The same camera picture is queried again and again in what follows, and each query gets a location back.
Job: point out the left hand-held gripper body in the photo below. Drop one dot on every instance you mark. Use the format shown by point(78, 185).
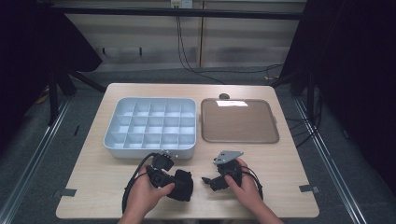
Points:
point(162, 171)

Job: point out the person's left hand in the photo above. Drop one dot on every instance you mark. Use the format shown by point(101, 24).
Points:
point(141, 194)

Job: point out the white paper label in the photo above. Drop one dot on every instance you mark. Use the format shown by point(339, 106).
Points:
point(232, 103)

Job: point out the brown flat tray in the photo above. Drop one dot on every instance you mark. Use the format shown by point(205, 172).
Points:
point(238, 123)

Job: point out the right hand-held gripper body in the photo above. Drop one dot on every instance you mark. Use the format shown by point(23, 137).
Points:
point(229, 168)

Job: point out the person's right hand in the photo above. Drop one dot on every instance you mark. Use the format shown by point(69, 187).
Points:
point(247, 193)

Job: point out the small round dark knob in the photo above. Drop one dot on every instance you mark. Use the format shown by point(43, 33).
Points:
point(223, 95)

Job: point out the white divided storage box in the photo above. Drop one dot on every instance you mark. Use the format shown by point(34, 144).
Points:
point(152, 126)

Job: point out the white wall socket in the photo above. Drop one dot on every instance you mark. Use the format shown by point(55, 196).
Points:
point(181, 3)

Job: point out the black horizontal frame bar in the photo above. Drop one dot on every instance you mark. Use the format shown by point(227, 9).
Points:
point(174, 13)

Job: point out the grey tape strip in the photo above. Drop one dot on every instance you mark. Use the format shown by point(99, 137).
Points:
point(308, 188)
point(66, 193)

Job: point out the metal floor rail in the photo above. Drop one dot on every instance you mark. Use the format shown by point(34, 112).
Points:
point(34, 161)
point(330, 165)

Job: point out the black stand leg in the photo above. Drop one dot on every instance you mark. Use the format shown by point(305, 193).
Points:
point(54, 96)

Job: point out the black curtain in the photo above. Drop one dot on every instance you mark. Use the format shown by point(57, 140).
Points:
point(355, 77)
point(31, 62)

